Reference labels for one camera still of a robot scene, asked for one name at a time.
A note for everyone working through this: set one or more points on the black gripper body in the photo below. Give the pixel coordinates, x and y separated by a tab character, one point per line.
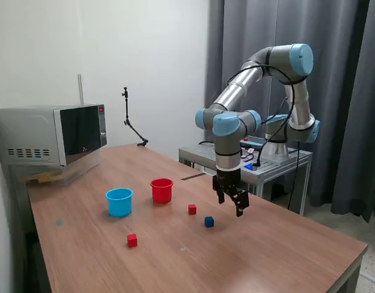
226	181

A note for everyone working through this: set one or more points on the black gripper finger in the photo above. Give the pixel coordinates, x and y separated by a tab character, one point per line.
241	201
220	195

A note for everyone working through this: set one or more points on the blue cube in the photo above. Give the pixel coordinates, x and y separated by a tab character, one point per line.
209	222

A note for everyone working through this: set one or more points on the silver blue UR5e robot arm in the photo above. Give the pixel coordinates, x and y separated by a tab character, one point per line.
236	88

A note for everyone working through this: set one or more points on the red cube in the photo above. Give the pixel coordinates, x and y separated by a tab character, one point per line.
192	209
132	240

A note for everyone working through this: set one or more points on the black tape strip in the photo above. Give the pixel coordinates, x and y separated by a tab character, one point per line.
192	176

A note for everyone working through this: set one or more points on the robot teach pendant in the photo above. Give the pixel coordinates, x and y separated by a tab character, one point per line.
254	142

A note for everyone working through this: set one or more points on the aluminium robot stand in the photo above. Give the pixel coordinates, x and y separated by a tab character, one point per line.
276	166

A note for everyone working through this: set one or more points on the red plastic cup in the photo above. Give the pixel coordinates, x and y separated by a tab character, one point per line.
161	192

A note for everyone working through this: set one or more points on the blue plastic cup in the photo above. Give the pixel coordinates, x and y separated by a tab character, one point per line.
120	204

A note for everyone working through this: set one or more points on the grey curtain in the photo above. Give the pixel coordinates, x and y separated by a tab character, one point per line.
343	91

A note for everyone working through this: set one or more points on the grey-blue tape spot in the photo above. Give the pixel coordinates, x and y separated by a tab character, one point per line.
59	222

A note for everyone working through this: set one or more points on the wooden plank pieces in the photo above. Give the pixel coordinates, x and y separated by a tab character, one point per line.
44	178

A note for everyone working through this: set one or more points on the silver microwave oven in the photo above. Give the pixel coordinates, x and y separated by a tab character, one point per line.
31	131

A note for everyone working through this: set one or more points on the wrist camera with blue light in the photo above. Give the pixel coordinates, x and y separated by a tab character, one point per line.
249	166

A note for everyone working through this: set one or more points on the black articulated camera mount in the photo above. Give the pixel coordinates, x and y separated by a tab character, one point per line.
126	107

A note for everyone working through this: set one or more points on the white wall conduit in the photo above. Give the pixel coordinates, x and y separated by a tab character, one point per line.
81	88

